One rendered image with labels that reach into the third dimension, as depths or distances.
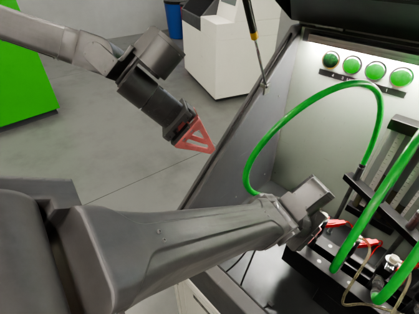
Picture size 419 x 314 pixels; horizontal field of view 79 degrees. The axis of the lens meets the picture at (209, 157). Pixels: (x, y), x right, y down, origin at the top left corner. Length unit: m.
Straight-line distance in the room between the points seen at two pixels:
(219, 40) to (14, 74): 2.28
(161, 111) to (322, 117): 0.59
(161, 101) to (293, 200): 0.29
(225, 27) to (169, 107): 2.85
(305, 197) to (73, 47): 0.46
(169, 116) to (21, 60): 3.14
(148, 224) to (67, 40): 0.39
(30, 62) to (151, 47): 3.14
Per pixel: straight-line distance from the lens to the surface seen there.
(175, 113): 0.46
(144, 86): 0.46
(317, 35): 0.83
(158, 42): 0.46
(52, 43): 0.53
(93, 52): 0.48
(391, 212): 0.82
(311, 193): 0.47
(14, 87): 3.59
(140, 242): 0.17
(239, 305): 0.72
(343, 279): 0.79
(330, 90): 0.56
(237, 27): 3.35
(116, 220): 0.17
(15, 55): 3.52
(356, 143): 0.91
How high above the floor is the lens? 1.62
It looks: 39 degrees down
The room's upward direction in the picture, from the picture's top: straight up
